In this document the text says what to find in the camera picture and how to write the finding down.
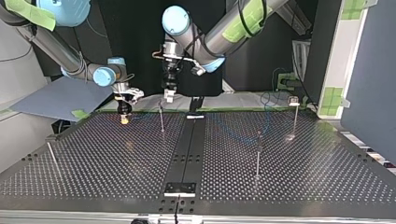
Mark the black panel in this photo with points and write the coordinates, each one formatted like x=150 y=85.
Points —
x=137 y=40

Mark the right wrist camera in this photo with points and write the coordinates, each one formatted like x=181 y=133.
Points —
x=134 y=92

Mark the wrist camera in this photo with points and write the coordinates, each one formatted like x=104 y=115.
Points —
x=134 y=92
x=197 y=69

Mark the metal post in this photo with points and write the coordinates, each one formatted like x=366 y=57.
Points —
x=161 y=116
x=258 y=155
x=53 y=157

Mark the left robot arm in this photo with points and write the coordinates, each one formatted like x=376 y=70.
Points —
x=218 y=34

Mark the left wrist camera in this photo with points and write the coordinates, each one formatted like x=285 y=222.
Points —
x=197 y=69

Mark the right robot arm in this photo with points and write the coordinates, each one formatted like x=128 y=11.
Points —
x=53 y=46

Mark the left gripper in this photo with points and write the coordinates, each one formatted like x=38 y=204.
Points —
x=170 y=77

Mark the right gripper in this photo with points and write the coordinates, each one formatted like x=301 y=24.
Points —
x=124 y=107

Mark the grey board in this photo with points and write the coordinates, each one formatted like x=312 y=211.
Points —
x=59 y=98

